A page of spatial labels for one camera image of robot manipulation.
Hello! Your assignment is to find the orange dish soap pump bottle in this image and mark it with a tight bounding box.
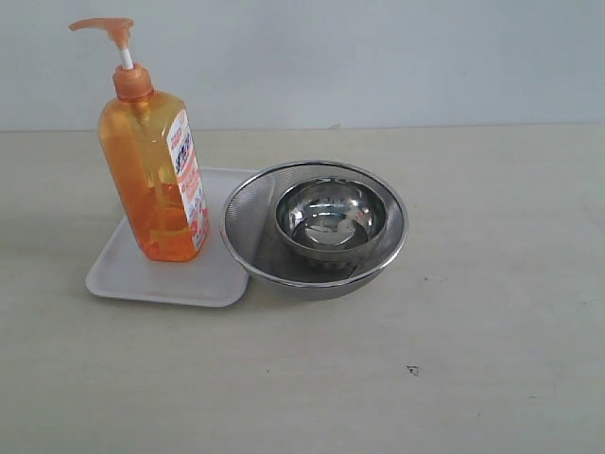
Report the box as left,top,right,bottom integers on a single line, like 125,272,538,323
69,17,209,262

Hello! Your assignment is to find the steel mesh strainer bowl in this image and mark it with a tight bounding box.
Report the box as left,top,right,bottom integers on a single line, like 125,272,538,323
220,160,409,301

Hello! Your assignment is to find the small stainless steel bowl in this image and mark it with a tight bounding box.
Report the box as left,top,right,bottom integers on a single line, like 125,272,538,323
273,176,388,270

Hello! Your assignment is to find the white rectangular plastic tray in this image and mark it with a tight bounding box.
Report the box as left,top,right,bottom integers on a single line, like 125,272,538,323
86,167,253,308

